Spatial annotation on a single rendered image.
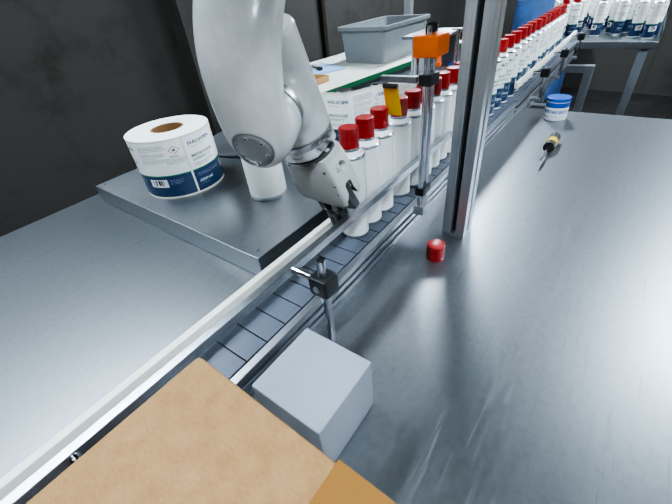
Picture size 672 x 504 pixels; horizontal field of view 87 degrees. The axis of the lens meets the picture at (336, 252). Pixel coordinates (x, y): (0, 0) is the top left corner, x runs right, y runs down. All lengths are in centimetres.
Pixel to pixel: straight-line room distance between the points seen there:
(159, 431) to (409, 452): 34
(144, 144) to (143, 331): 44
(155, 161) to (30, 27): 202
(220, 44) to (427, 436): 47
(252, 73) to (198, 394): 27
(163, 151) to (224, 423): 80
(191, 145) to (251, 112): 58
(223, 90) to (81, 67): 259
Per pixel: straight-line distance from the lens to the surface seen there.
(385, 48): 268
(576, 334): 64
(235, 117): 38
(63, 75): 292
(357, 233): 67
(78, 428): 52
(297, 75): 44
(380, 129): 69
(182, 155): 94
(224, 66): 37
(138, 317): 74
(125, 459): 20
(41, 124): 292
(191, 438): 19
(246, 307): 46
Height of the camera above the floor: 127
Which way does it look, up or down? 37 degrees down
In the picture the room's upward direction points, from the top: 7 degrees counter-clockwise
